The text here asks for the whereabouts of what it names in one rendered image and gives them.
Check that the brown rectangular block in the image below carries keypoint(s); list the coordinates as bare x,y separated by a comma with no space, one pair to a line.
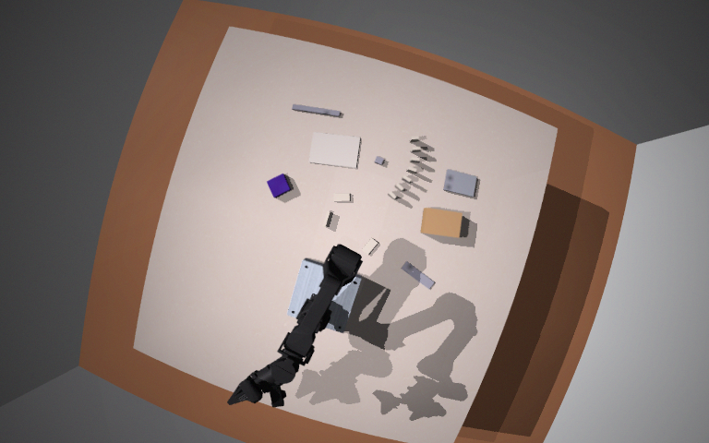
441,222

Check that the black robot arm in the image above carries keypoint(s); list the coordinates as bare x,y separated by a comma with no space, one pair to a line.
339,269

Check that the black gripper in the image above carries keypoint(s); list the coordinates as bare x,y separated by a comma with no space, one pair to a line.
251,388

